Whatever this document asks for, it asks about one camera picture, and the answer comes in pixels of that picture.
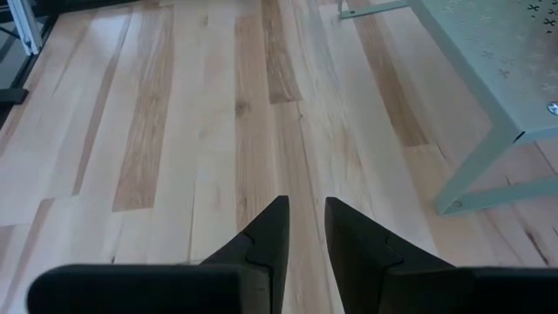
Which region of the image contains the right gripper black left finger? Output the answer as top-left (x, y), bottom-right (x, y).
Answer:
top-left (26, 195), bottom-right (291, 314)

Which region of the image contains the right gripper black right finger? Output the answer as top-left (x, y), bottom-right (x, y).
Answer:
top-left (323, 195), bottom-right (558, 314)

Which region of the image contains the pale green perforated metal rack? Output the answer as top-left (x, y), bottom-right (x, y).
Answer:
top-left (337, 0), bottom-right (558, 217)

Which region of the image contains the silver aluminium extrusion post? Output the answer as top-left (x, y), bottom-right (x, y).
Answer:
top-left (6, 0), bottom-right (44, 57)

